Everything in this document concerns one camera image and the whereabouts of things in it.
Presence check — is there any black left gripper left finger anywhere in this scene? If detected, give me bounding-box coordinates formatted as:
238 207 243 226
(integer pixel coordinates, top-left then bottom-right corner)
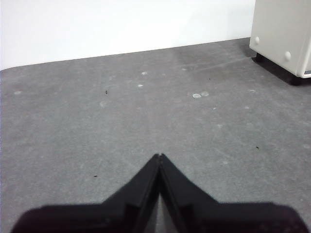
11 154 161 233

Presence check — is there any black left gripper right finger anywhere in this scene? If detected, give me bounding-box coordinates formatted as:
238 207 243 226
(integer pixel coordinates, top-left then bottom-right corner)
159 153 309 233

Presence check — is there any white toaster oven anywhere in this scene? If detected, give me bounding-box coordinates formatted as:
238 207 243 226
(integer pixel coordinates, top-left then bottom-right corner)
249 0 311 86

